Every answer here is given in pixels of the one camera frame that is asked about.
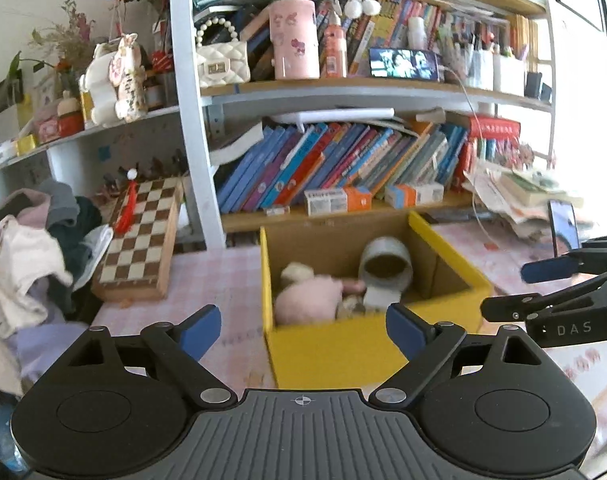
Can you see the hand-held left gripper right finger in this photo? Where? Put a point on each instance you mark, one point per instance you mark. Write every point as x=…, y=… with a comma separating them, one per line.
x=408, y=331

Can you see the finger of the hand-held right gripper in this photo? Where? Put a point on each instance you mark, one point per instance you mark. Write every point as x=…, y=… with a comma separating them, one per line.
x=558, y=297
x=548, y=270

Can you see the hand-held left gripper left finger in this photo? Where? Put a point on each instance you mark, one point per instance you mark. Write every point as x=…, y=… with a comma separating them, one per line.
x=201, y=332

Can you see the cream wristwatch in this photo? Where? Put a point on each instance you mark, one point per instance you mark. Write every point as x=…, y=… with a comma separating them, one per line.
x=351, y=306

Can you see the clear packing tape roll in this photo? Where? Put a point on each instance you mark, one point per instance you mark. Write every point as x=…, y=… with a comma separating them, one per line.
x=386, y=265

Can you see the yellow cardboard box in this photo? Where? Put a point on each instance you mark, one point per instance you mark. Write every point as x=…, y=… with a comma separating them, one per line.
x=333, y=350

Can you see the pink plush toy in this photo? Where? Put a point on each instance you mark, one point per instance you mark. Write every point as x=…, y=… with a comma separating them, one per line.
x=308, y=300

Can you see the beige tape roll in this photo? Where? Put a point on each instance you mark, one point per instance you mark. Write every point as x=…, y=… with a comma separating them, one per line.
x=297, y=271

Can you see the upright black smartphone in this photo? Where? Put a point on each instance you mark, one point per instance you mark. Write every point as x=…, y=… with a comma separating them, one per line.
x=563, y=227

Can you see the pink checkered printed tablecloth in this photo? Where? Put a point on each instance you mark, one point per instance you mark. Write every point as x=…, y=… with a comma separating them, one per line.
x=223, y=280

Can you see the stack of papers and books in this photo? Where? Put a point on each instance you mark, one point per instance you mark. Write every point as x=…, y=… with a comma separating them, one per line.
x=523, y=195

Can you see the wooden chessboard box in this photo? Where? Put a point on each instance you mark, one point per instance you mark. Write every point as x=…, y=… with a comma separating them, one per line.
x=138, y=240

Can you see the pink dried flower bunch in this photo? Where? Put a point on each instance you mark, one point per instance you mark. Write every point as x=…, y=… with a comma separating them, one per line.
x=516, y=152

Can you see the orange white medicine box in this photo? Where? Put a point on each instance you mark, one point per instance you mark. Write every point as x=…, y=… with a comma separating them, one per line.
x=413, y=194
x=336, y=200

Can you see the red tassel ornament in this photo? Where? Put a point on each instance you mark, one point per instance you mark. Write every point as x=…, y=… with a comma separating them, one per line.
x=126, y=205

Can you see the thick red book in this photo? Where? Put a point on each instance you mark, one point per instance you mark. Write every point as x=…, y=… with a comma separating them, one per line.
x=488, y=130

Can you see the lilac garment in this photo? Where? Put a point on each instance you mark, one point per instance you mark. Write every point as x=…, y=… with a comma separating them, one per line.
x=48, y=345

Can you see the dark clothes pile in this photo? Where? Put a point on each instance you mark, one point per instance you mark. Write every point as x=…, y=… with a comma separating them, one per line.
x=68, y=220

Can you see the small black box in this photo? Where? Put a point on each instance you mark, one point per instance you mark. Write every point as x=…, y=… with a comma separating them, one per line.
x=532, y=85
x=546, y=92

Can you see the row of leaning books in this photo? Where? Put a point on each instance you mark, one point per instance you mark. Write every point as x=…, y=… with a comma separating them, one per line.
x=333, y=160

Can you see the pile of clothes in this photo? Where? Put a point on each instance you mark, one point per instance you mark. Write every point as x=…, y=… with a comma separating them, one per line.
x=18, y=270

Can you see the white pen holder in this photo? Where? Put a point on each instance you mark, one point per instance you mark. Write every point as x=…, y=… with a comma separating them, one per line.
x=478, y=67
x=508, y=72

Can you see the white metal bookshelf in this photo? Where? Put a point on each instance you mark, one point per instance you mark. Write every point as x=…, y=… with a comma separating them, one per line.
x=193, y=110

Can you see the white lamp bar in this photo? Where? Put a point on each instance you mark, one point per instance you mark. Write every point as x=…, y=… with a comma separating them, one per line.
x=333, y=116

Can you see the red jar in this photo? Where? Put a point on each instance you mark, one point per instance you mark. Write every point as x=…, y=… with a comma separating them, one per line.
x=70, y=122

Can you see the smartphone lying sideways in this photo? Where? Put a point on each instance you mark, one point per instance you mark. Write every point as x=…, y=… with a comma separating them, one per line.
x=403, y=64

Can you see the small pink box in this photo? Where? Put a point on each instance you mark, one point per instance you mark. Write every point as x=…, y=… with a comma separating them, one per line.
x=48, y=127

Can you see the small yellow box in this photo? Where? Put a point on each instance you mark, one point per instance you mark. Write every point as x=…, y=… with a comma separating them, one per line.
x=27, y=144

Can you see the white figurine ornament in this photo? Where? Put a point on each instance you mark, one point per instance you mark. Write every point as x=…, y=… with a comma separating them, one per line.
x=113, y=85

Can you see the cream quilted handbag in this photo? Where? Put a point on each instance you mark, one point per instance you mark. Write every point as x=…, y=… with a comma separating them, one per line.
x=222, y=62

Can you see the white plastic bottle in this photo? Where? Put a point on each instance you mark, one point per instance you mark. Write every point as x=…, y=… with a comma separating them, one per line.
x=417, y=32

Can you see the orange bottle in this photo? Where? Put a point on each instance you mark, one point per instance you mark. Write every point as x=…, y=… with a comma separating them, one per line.
x=333, y=45

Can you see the pink canister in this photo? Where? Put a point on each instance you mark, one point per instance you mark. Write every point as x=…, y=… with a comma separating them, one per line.
x=293, y=40

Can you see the dried flower bouquet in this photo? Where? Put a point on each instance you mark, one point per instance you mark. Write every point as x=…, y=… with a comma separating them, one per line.
x=68, y=35

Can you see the white wall shelf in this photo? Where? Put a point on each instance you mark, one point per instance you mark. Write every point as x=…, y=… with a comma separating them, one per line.
x=83, y=145

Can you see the black picture frame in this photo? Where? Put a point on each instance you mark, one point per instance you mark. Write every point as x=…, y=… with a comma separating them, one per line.
x=5, y=95

